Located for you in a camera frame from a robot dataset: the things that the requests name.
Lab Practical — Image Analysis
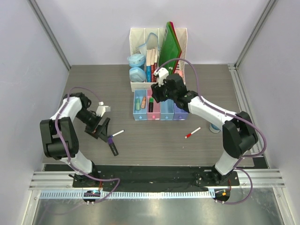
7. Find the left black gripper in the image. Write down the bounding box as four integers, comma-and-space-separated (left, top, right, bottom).
75, 108, 110, 142

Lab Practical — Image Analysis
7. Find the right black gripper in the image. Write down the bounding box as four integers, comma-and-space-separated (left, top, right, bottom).
151, 78, 176, 104

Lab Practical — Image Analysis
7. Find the purple black highlighter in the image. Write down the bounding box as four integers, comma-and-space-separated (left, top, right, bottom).
107, 136, 119, 156

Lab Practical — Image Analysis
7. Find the purple capped white pen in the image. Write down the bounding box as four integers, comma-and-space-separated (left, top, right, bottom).
110, 130, 125, 138

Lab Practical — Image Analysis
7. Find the blue drawer bin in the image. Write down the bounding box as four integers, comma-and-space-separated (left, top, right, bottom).
160, 99, 174, 120
133, 90, 147, 121

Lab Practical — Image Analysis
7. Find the green black highlighter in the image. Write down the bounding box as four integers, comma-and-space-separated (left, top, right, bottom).
148, 97, 154, 113

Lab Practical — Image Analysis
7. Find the pink drawer bin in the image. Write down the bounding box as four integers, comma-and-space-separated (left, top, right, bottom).
147, 89, 160, 120

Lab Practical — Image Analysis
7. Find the orange mini highlighter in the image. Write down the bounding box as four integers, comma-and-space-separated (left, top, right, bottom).
141, 96, 147, 109

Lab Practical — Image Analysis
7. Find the light green mini highlighter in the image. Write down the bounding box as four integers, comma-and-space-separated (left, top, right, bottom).
135, 98, 141, 111

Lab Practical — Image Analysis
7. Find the red capped white pen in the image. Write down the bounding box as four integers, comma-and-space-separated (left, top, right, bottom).
185, 127, 201, 139

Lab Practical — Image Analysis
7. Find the blue washi tape roll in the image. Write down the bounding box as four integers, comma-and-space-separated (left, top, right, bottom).
209, 123, 220, 134

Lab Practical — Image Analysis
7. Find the purple drawer bin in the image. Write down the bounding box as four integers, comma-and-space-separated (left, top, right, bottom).
173, 103, 188, 120

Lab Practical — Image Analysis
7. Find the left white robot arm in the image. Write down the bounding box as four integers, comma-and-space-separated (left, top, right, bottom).
40, 92, 111, 187

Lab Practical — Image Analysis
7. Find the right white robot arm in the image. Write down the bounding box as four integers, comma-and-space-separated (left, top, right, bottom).
151, 72, 258, 185

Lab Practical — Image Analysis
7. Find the pink eraser box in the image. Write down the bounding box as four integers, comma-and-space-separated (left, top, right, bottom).
176, 70, 184, 78

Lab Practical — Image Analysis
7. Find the blue spine book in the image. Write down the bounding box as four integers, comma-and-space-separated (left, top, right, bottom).
146, 50, 152, 83

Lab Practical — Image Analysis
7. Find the green folder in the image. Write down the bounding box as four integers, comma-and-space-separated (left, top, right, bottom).
158, 22, 177, 66

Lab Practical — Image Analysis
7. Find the lower blue tape dispenser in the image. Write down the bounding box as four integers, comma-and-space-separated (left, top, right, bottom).
129, 67, 146, 83

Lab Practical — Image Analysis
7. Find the blue tape dispenser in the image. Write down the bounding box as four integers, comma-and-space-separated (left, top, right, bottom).
129, 67, 146, 83
127, 53, 146, 69

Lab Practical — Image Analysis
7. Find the white file organizer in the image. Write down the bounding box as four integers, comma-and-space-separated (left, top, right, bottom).
129, 28, 188, 93

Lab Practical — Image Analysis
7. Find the red spine book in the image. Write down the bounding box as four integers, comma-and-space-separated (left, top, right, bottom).
154, 47, 158, 71
150, 48, 156, 83

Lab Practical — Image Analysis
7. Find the upper blue tape dispenser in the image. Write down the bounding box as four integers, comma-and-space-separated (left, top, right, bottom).
127, 53, 146, 69

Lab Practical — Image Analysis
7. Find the red folder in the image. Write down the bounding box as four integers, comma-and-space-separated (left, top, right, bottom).
169, 22, 182, 72

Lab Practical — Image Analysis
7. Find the blue clear pouch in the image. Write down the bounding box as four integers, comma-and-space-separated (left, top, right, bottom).
136, 32, 160, 56

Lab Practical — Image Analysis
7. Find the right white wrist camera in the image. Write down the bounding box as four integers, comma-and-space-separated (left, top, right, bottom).
154, 67, 169, 87

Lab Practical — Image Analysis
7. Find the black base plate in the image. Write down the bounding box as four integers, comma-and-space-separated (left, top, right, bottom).
70, 165, 240, 191

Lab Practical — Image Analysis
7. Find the white cable duct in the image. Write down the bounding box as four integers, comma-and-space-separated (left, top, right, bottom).
39, 189, 215, 200

